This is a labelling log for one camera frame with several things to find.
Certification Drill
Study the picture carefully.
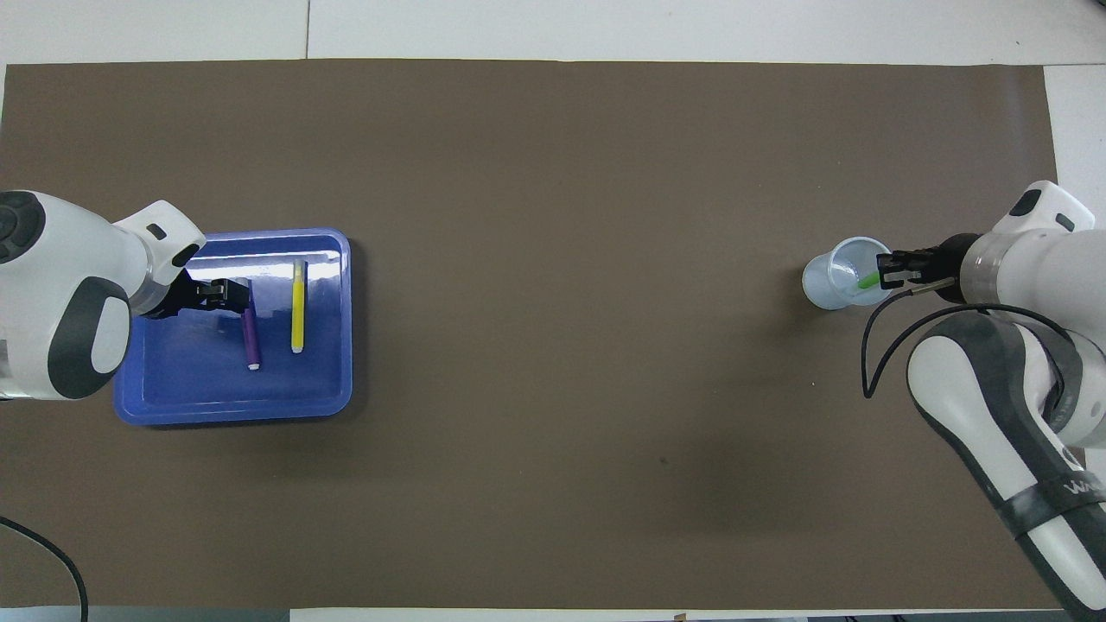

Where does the pale blue mesh pen cup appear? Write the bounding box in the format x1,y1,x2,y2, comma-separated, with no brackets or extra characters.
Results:
801,237,895,311

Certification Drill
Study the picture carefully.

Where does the blue plastic tray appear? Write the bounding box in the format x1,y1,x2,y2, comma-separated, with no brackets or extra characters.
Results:
113,228,354,426

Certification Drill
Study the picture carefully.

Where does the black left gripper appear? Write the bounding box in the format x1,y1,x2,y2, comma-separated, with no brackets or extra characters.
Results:
137,269,252,320

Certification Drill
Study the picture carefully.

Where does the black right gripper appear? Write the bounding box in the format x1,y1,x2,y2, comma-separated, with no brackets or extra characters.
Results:
877,234,982,302

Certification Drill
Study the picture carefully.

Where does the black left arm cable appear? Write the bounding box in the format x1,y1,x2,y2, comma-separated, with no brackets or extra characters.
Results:
0,516,90,622

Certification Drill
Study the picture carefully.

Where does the yellow pen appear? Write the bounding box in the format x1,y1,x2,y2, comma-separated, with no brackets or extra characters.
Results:
290,259,307,354

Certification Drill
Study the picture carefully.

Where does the brown table mat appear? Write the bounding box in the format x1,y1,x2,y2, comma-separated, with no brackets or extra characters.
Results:
0,59,1103,610

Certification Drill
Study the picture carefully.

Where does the purple pen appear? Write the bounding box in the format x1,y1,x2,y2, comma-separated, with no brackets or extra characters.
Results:
242,281,262,371

